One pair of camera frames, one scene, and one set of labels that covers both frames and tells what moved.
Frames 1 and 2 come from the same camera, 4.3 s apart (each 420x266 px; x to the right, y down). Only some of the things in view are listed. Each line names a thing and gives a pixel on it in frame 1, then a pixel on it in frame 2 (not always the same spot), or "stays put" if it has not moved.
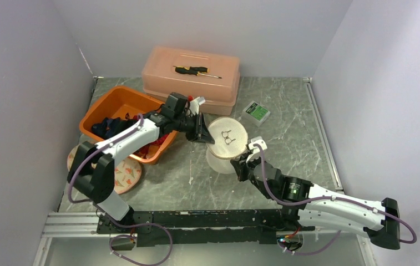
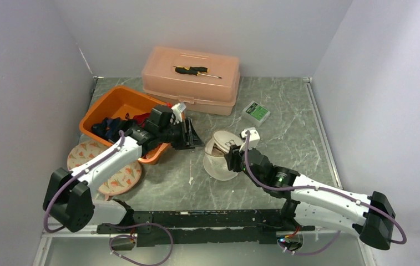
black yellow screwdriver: [195, 70] stays put
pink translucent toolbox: [214, 77] stays put
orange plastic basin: [122, 101] stays put
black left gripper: [201, 132] → [188, 140]
